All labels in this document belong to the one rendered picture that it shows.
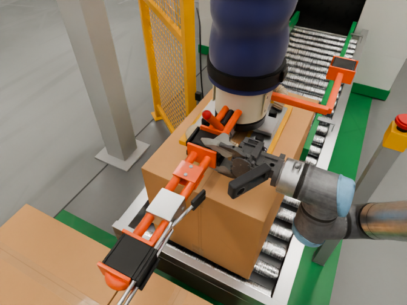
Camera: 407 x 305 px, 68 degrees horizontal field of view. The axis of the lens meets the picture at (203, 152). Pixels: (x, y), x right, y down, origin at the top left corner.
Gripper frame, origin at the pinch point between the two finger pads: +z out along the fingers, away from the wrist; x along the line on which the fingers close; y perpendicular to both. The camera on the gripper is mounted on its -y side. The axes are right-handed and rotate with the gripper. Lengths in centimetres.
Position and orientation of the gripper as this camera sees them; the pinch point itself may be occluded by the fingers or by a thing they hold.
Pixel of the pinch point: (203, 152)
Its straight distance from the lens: 79.2
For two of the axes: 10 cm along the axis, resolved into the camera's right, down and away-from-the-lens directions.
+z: -8.9, -3.3, 3.2
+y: 4.5, -6.4, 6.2
